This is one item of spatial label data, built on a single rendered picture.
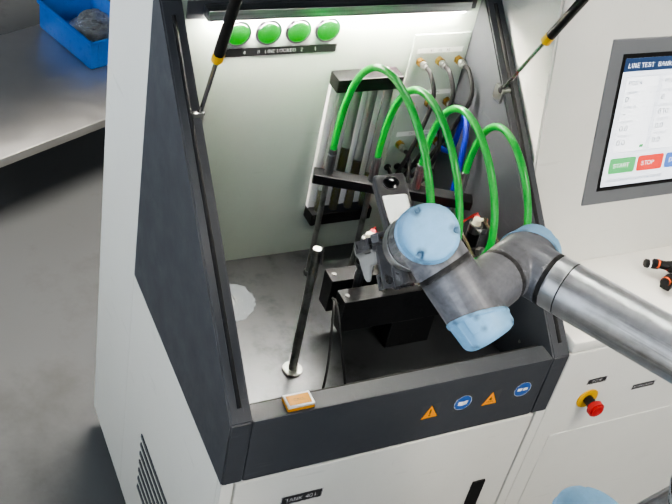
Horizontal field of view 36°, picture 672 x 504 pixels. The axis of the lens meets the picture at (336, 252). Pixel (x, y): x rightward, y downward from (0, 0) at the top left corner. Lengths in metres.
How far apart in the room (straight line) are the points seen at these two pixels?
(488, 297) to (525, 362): 0.73
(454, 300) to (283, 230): 1.02
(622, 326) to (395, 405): 0.67
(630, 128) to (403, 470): 0.83
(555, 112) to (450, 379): 0.56
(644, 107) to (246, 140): 0.80
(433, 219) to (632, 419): 1.24
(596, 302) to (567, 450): 1.04
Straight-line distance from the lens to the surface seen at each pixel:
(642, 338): 1.32
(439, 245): 1.25
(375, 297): 1.99
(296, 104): 2.05
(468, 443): 2.11
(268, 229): 2.22
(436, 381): 1.90
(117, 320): 2.47
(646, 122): 2.21
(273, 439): 1.82
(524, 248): 1.36
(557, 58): 2.01
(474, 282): 1.27
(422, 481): 2.14
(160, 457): 2.27
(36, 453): 2.93
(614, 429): 2.39
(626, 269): 2.29
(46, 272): 3.44
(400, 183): 1.48
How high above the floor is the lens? 2.27
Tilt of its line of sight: 38 degrees down
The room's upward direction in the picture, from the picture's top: 13 degrees clockwise
